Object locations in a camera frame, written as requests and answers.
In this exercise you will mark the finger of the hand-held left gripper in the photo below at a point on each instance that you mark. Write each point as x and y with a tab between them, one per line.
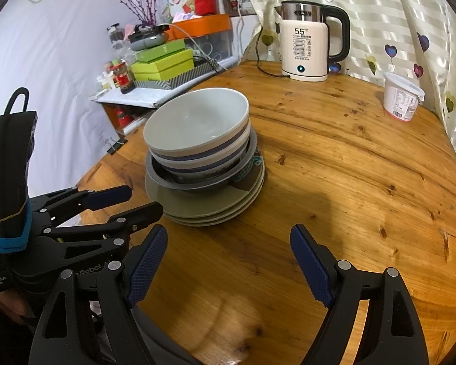
144	213
110	197

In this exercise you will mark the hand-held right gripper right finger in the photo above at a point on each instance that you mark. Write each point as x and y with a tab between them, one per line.
311	266

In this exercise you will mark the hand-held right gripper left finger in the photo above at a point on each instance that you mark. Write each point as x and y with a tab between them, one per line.
146	266

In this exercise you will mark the stainless steel bowl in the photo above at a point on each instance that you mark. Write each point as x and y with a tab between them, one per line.
190	187

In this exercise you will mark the large white blue-striped bowl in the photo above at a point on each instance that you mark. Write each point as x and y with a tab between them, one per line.
212	164

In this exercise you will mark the small white blue-striped bowl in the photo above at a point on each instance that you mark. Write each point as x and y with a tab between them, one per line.
197	121

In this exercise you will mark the person's left hand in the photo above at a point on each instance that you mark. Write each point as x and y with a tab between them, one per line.
7	306

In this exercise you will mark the black binder clip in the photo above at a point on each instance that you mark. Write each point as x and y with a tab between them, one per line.
116	147

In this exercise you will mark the white shelf board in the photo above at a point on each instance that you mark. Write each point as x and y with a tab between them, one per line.
144	97

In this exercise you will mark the small white bottle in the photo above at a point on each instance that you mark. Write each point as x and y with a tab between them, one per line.
104	81

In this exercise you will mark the jar with red label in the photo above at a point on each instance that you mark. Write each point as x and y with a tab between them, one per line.
123	78

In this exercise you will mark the lime green box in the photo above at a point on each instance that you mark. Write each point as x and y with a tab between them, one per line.
163	70

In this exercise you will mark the zigzag patterned box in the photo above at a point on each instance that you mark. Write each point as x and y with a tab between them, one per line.
190	74

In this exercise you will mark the dark green flat box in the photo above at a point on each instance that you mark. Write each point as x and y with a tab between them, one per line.
159	51

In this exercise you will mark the grey oval case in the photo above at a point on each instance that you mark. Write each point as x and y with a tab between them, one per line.
148	42

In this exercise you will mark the dark glass jar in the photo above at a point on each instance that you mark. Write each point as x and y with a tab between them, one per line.
117	36

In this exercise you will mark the black device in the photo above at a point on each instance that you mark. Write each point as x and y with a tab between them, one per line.
148	30

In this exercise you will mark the white plastic tub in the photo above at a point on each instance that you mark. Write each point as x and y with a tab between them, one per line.
401	100

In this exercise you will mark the clear box with orange lid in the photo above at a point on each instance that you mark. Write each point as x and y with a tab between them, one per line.
209	24

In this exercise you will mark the cream electric kettle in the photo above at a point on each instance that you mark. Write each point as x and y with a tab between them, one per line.
304	45

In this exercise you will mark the heart print curtain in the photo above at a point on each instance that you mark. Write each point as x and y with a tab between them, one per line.
402	15

